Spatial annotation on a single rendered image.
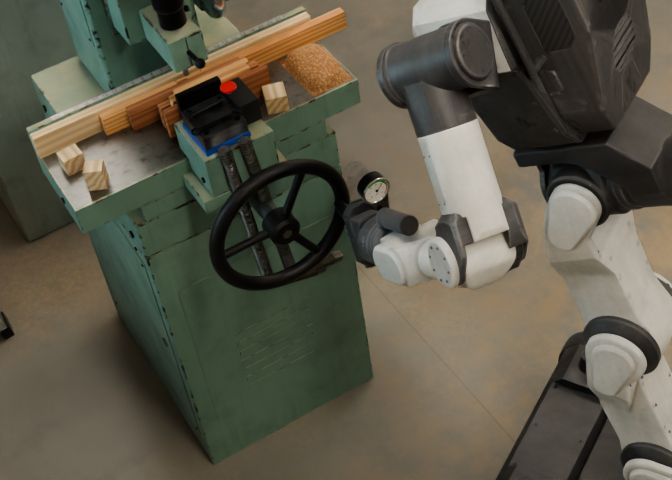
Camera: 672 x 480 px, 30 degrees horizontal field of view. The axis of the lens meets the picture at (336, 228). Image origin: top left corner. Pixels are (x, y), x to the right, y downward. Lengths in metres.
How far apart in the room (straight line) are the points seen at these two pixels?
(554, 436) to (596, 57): 1.10
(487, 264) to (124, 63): 1.06
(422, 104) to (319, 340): 1.19
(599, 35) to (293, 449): 1.47
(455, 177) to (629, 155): 0.33
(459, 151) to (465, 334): 1.42
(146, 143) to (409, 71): 0.77
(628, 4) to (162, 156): 0.92
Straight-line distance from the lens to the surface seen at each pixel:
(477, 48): 1.75
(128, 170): 2.35
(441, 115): 1.76
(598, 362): 2.31
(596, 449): 2.73
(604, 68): 1.87
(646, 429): 2.50
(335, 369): 2.97
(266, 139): 2.27
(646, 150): 2.00
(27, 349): 3.35
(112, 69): 2.60
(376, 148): 3.63
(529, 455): 2.69
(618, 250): 2.21
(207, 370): 2.74
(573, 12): 1.80
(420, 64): 1.75
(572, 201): 2.05
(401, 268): 2.00
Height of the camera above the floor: 2.43
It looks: 45 degrees down
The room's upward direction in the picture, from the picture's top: 9 degrees counter-clockwise
